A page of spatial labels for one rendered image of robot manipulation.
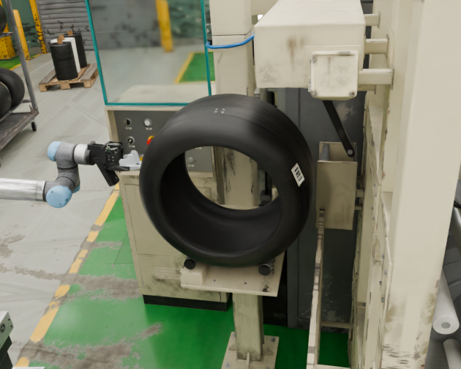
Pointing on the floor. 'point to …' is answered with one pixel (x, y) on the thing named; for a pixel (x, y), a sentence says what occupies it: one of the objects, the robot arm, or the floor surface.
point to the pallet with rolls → (69, 64)
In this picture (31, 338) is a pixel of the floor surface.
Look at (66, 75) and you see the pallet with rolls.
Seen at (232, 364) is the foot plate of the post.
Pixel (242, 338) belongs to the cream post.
